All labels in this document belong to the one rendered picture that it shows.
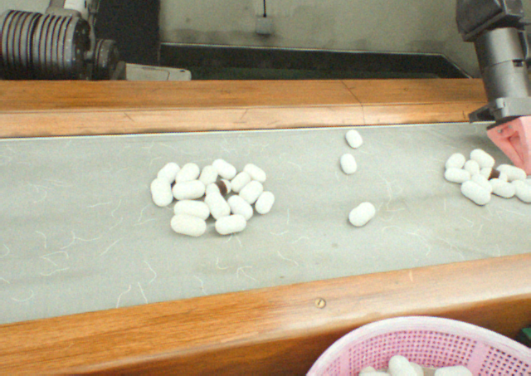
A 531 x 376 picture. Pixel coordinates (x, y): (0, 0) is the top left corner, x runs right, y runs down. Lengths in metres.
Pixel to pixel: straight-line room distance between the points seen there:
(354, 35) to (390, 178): 2.25
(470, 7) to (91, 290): 0.63
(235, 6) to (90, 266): 2.24
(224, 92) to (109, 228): 0.30
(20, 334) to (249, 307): 0.17
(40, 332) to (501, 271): 0.42
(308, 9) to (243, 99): 2.03
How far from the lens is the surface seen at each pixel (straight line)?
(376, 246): 0.55
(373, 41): 2.94
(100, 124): 0.68
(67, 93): 0.73
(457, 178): 0.69
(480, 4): 0.80
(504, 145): 0.76
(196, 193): 0.55
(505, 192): 0.70
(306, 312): 0.43
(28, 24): 0.90
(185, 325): 0.41
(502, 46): 0.77
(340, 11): 2.80
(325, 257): 0.52
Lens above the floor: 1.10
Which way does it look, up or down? 35 degrees down
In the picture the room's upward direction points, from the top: 9 degrees clockwise
